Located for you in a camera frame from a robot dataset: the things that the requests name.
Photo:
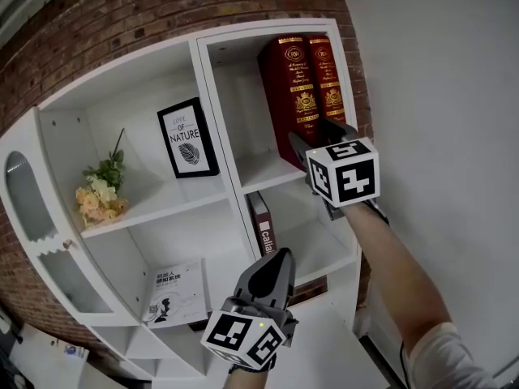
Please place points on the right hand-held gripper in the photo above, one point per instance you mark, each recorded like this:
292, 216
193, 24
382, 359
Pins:
344, 172

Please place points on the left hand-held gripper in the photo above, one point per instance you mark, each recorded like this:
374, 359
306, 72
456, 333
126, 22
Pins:
243, 330

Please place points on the large red book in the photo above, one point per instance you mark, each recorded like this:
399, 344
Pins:
294, 91

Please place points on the white shelf unit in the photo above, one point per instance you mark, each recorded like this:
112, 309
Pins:
194, 201

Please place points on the person's right forearm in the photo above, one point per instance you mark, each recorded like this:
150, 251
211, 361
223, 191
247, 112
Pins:
389, 270

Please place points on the person's left forearm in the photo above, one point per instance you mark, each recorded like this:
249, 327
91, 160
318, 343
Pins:
247, 381

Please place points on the dark book with white label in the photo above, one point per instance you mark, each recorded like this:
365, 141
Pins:
263, 229

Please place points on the red book with gold print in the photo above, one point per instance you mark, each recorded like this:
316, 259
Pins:
329, 75

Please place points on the white paperback book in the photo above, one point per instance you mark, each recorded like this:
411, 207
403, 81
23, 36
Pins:
178, 294

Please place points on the black framed leaf picture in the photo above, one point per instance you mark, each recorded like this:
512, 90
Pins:
187, 138

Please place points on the white sleeve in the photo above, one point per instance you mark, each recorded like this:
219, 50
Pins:
446, 359

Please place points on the yellow flower bouquet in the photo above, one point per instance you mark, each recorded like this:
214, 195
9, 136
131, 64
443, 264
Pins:
101, 193

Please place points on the round door knob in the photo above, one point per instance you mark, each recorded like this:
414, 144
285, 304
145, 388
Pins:
67, 244

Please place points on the white glass cabinet door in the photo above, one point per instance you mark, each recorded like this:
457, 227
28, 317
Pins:
44, 233

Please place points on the white cardboard box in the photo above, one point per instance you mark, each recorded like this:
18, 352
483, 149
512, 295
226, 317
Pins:
48, 351

